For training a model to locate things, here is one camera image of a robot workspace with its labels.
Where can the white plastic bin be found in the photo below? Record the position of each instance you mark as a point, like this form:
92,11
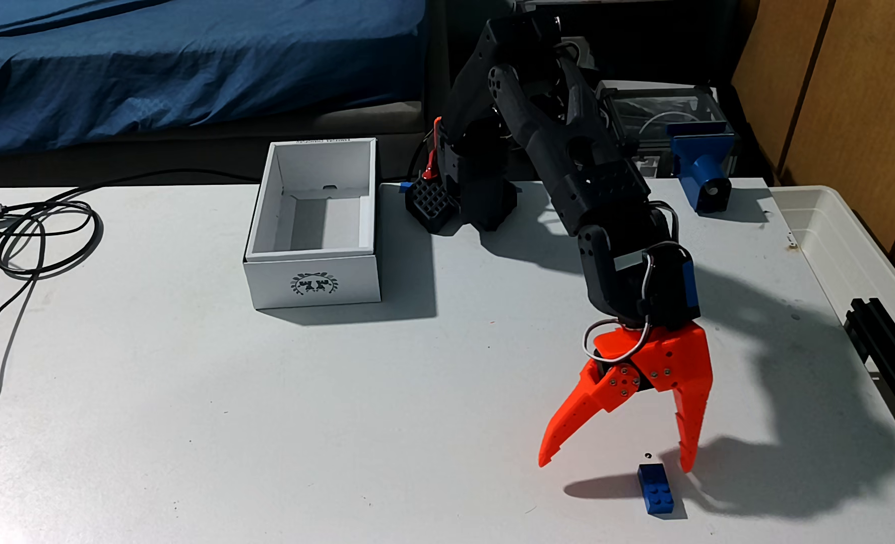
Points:
818,227

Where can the white cardboard box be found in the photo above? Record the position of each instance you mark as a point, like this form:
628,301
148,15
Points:
311,283

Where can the wooden cabinet doors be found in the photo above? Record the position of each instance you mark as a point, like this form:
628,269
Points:
863,91

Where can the blue printed clamp mount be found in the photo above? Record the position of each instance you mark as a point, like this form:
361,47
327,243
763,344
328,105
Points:
701,155

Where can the blue toy brick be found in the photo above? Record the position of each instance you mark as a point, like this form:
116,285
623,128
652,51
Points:
656,491

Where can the blue bed sheet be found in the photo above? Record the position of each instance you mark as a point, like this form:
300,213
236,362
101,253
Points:
153,68

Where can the clear enclosure black frame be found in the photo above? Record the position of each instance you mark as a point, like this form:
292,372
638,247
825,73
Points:
667,106

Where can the black aluminium extrusion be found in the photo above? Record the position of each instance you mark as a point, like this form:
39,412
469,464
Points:
882,340

